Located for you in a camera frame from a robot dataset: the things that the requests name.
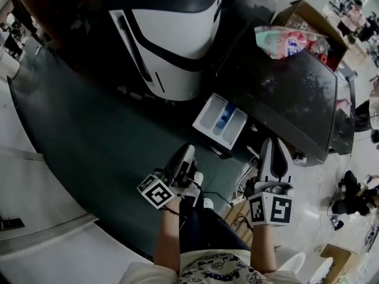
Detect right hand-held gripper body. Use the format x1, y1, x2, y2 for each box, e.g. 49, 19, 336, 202
247, 181, 296, 228

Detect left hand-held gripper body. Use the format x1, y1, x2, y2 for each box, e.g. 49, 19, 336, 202
136, 169, 203, 210

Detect white detergent drawer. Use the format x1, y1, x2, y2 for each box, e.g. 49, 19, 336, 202
191, 92, 249, 151

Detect person's right forearm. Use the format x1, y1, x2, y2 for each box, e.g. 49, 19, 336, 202
249, 224, 278, 274

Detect person's left forearm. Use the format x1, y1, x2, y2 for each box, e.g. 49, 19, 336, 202
153, 205, 184, 274

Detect small cardboard box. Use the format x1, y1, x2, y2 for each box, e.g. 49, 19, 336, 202
319, 243, 361, 281

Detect person's left hand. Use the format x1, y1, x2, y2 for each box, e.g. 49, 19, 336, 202
176, 157, 203, 191

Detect person's right hand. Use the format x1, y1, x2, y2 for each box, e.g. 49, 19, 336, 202
243, 177, 258, 200

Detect wooden pallet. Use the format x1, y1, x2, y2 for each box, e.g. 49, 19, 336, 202
223, 199, 255, 240

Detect person's blue jeans legs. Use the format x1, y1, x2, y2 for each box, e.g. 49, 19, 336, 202
178, 184, 252, 253

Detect black washing machine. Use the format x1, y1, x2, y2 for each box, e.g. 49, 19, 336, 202
214, 16, 356, 167

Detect dark green floor mat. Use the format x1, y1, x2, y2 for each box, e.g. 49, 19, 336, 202
8, 46, 256, 260

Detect person's white printed shirt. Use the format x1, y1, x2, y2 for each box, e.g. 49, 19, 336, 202
117, 248, 297, 284

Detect white and black appliance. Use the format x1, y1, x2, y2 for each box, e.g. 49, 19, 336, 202
108, 0, 224, 102

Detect colourful plastic bag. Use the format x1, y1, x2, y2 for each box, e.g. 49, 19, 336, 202
253, 25, 330, 61

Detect black floor socket panel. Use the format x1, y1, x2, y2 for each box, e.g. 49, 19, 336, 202
0, 215, 25, 231

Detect brown cardboard box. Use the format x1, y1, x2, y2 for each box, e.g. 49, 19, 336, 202
271, 0, 351, 71

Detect black cable bundle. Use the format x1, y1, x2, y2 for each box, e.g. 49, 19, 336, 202
233, 213, 253, 229

